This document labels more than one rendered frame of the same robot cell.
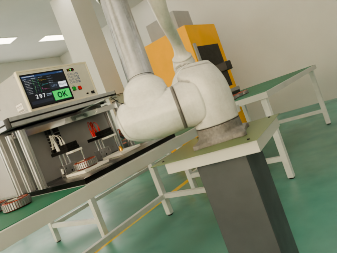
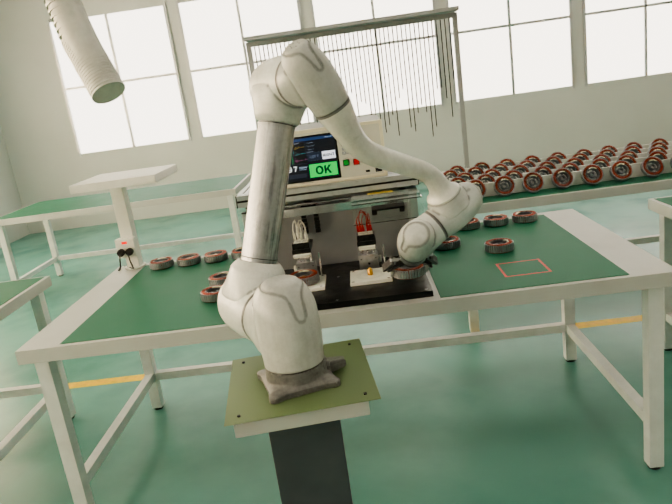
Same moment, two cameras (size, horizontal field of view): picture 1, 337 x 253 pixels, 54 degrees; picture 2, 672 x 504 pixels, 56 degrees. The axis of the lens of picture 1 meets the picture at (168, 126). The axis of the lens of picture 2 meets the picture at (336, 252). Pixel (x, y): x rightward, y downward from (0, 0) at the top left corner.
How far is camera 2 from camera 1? 163 cm
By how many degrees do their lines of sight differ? 56
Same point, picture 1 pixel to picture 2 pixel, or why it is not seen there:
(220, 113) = (268, 361)
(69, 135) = (341, 216)
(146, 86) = (234, 279)
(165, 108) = (234, 316)
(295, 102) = not seen: outside the picture
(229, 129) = (274, 383)
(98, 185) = not seen: hidden behind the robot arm
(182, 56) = (433, 198)
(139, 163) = (324, 320)
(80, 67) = (369, 129)
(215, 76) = (270, 318)
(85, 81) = not seen: hidden behind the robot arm
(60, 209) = (195, 338)
